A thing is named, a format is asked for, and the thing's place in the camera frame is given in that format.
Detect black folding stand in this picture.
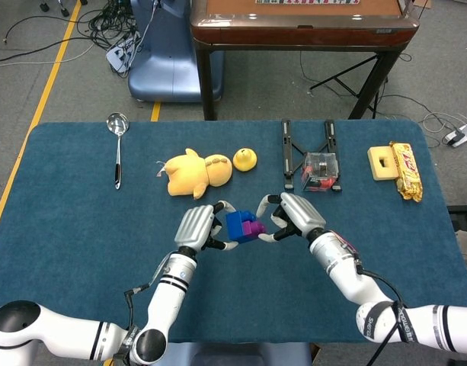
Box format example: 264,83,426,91
280,118,343,192

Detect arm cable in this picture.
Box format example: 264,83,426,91
123,251,173,344
334,230,408,366

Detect blue felt table cover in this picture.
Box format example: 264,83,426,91
0,120,467,344

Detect black floor cable tangle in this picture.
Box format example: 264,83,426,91
2,0,142,79

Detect blue purple toy blocks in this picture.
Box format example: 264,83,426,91
225,209,257,244

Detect yellow foam sponge block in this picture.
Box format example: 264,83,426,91
366,146,400,181

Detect clear box red toy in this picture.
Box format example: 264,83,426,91
299,152,340,193

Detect face-up mahjong tile row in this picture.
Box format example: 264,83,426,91
254,0,360,6

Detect yellow snack packet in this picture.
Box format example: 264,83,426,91
388,140,424,204

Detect yellow plush toy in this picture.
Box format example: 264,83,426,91
155,148,234,201

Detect steel ladle black handle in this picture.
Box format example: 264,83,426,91
105,111,130,191

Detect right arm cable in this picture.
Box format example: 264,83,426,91
334,230,408,366

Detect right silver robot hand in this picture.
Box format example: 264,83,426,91
255,192,328,244

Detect pink plastic toy block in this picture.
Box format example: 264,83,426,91
243,220,267,239

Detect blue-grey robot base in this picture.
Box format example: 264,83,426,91
127,0,226,104

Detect brown mahjong table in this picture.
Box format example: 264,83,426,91
190,0,421,121

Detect white floor power strip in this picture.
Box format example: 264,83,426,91
441,120,467,148

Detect black cart frame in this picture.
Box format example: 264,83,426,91
448,204,467,233

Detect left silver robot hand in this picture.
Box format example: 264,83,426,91
174,200,238,253

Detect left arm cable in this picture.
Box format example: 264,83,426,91
123,251,173,344

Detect blue-grey robot torso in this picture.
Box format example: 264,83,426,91
168,342,314,366

